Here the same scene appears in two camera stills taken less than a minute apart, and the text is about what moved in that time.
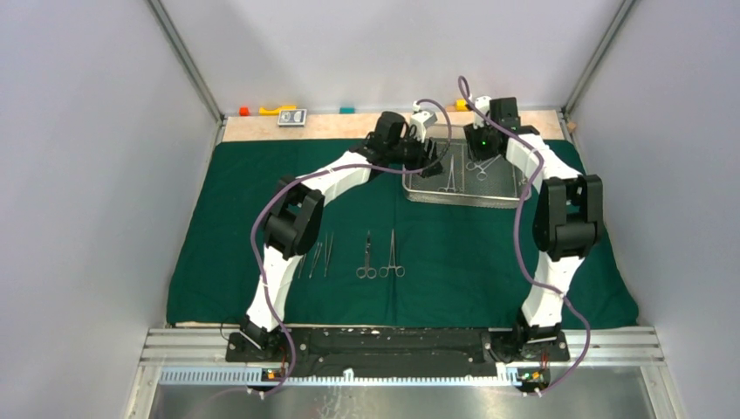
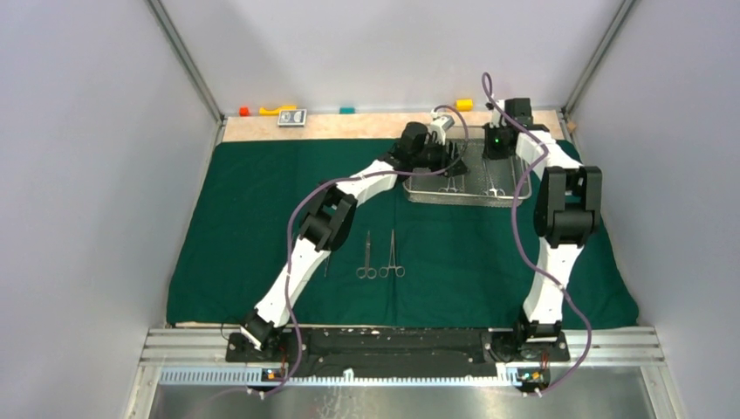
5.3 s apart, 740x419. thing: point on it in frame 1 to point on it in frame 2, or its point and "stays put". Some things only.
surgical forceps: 451,185 stays put
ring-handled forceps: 482,175 to 489,185
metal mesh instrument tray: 466,182 stays put
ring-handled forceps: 399,270 stays put
